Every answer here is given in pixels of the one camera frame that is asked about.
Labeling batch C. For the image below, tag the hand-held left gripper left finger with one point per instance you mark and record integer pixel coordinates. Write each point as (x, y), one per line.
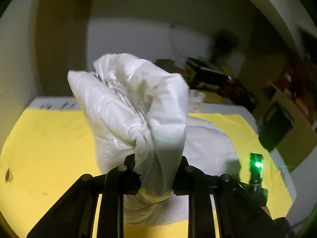
(131, 178)

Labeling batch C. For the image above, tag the dark bag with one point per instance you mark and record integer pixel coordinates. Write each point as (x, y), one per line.
(276, 126)

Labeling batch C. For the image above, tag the black box with yellow print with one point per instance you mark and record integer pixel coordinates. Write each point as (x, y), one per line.
(210, 79)

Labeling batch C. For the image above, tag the large cardboard box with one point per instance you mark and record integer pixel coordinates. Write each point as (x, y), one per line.
(305, 138)

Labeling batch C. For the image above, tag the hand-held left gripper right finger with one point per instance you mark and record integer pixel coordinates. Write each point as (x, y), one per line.
(182, 178)

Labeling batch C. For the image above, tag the wooden door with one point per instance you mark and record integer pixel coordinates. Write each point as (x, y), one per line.
(62, 42)

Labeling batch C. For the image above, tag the yellow mat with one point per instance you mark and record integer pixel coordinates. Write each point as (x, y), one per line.
(49, 141)

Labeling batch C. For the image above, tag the small open cardboard box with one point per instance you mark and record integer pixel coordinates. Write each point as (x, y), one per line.
(168, 65)

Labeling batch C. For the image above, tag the white quilted jacket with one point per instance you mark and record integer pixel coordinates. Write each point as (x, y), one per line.
(123, 104)

